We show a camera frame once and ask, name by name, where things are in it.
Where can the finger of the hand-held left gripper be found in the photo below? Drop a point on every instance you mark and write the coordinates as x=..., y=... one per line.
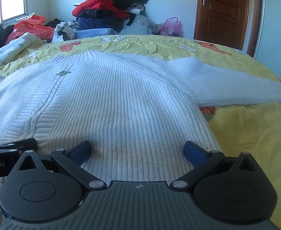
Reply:
x=26, y=145

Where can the checkered cloth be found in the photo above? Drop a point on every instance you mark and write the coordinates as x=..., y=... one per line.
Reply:
x=72, y=24

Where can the yellow carrot print bedspread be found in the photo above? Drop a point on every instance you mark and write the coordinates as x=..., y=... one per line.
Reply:
x=245, y=129

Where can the white printed quilt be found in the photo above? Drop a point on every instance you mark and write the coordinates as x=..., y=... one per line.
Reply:
x=8, y=50

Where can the floral pillow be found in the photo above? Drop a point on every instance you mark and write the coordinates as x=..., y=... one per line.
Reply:
x=24, y=18

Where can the pink plastic bag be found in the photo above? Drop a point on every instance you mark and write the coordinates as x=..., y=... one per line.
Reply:
x=170, y=27

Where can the navy jacket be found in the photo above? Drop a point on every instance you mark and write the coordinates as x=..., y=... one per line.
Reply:
x=95, y=21

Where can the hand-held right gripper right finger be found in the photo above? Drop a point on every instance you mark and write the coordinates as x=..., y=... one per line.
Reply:
x=194, y=153

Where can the silver brooch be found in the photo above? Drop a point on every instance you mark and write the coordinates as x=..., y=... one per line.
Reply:
x=62, y=73

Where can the white knit sweater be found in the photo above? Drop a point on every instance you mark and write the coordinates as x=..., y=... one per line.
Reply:
x=118, y=95

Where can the light blue knit cloth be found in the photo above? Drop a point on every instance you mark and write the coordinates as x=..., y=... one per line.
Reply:
x=95, y=32

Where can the red plastic bag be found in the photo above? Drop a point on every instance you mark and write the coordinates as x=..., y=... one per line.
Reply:
x=32, y=27

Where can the brown door frame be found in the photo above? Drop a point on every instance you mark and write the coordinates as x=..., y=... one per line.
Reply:
x=255, y=19

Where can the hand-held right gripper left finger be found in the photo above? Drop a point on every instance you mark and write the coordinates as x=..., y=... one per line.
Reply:
x=79, y=153

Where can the brown wooden door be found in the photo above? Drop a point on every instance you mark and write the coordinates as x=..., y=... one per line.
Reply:
x=223, y=12

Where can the white plastic bag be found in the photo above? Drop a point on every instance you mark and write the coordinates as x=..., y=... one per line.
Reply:
x=61, y=32

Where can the red jacket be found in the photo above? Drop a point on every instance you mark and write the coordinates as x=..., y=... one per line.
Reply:
x=99, y=6

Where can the grey white crumpled clothes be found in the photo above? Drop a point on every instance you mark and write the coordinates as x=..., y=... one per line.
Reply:
x=142, y=20

